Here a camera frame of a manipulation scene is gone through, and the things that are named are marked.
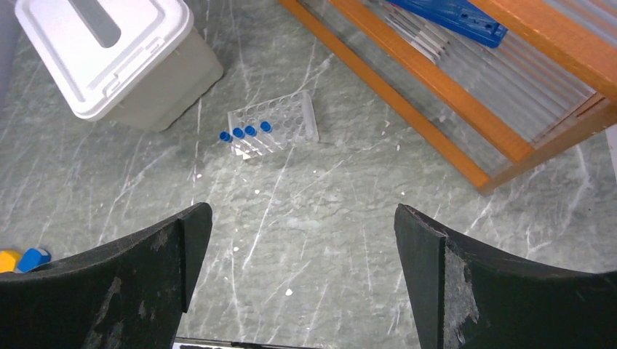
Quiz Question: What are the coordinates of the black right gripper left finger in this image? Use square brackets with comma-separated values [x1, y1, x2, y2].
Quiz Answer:
[1, 202, 212, 348]

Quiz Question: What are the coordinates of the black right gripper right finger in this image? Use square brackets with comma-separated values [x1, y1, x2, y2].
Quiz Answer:
[394, 204, 616, 348]

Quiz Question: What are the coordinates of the blue capped test tube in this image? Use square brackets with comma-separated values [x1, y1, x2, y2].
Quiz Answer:
[219, 131, 251, 160]
[232, 127, 262, 156]
[260, 121, 287, 148]
[244, 125, 274, 153]

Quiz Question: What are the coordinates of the white bin lid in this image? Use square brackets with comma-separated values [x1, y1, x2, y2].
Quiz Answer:
[15, 0, 194, 121]

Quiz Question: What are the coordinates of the orange wooden shelf rack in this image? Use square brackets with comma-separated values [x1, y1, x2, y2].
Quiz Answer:
[283, 1, 616, 193]

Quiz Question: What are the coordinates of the beige plastic bin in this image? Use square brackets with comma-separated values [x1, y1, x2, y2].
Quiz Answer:
[103, 28, 223, 132]

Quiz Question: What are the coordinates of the clear acrylic tube rack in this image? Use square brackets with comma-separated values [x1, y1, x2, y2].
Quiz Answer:
[227, 90, 319, 156]

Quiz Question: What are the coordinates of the blue stapler on shelf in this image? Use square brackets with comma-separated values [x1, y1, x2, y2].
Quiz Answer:
[389, 0, 508, 49]

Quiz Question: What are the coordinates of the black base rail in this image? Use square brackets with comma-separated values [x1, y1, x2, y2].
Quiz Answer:
[172, 337, 307, 349]

